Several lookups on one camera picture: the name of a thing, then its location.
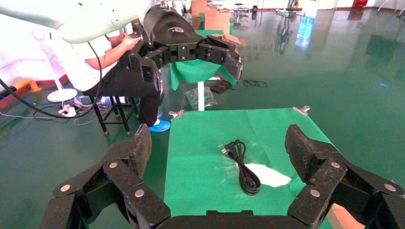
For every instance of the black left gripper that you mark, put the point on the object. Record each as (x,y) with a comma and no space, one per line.
(167,28)

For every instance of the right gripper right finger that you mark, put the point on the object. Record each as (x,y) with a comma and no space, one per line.
(329,177)

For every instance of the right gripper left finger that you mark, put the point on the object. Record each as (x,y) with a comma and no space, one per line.
(120,177)

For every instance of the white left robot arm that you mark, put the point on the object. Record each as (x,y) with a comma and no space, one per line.
(79,22)

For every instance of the large stacked cardboard box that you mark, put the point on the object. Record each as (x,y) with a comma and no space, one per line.
(218,22)

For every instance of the small stacked cardboard box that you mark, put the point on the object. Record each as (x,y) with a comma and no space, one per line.
(198,8)

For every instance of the red box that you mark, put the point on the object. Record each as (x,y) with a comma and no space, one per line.
(359,3)

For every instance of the green cloth on side table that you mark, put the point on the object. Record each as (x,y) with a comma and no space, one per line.
(189,72)

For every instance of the white side table leg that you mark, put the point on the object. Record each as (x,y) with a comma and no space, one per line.
(201,98)

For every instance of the black flat tray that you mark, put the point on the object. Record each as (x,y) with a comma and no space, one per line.
(221,86)

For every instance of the clear plastic bag dark parts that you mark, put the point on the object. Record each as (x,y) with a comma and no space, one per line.
(208,99)

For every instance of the metal binder clip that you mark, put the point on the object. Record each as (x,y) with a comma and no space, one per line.
(178,113)
(302,110)

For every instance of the seated person white shirt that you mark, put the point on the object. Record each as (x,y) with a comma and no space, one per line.
(126,83)

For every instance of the black four-legged stool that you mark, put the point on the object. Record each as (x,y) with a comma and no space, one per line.
(100,118)

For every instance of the white power strip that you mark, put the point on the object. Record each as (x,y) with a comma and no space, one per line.
(69,111)

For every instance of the green tablecloth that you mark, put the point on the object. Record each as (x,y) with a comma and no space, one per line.
(202,158)

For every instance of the yellow floor pipe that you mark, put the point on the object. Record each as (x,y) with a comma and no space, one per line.
(27,83)

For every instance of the white pedestal fan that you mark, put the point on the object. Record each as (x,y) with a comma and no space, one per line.
(61,94)

